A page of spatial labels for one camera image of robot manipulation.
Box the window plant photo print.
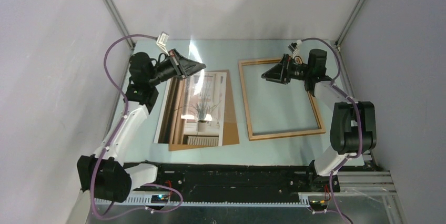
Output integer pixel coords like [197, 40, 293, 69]
[154, 70, 227, 150]

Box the right aluminium corner profile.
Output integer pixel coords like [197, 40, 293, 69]
[335, 0, 367, 46]

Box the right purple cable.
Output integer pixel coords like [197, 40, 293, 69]
[300, 37, 365, 224]

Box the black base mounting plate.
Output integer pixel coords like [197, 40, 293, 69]
[155, 163, 340, 203]

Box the front aluminium rail frame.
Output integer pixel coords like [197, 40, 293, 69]
[80, 170, 398, 197]

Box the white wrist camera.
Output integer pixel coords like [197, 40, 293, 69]
[156, 32, 169, 54]
[288, 39, 302, 58]

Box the left aluminium corner profile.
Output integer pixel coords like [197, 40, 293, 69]
[103, 0, 130, 36]

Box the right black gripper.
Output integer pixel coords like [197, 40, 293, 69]
[261, 54, 311, 85]

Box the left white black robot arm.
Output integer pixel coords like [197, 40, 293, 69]
[77, 49, 206, 202]

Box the brown cardboard backing board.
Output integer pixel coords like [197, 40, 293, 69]
[168, 70, 239, 151]

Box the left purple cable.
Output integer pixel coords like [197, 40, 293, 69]
[89, 34, 185, 221]

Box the wooden picture frame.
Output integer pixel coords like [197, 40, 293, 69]
[238, 58, 327, 141]

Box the purple cable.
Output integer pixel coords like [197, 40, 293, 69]
[300, 37, 365, 224]
[89, 34, 185, 221]

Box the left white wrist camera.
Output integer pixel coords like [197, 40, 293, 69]
[156, 32, 169, 54]

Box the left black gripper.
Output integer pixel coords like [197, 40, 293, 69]
[148, 49, 206, 87]

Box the aluminium corner profile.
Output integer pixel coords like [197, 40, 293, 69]
[335, 0, 367, 46]
[103, 0, 130, 36]

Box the grey slotted cable duct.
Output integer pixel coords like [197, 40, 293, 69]
[114, 195, 310, 208]

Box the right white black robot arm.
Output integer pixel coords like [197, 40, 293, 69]
[261, 49, 377, 191]

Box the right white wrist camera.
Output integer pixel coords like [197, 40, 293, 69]
[288, 39, 302, 58]

